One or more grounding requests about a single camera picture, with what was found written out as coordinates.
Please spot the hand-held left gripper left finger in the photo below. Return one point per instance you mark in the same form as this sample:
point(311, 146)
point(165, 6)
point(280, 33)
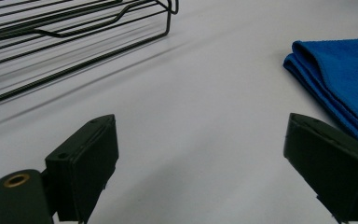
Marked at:
point(84, 168)

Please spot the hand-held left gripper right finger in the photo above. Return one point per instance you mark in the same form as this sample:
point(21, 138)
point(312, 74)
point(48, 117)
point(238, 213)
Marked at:
point(332, 168)

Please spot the blue folded cloth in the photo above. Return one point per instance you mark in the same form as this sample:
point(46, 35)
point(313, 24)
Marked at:
point(345, 77)

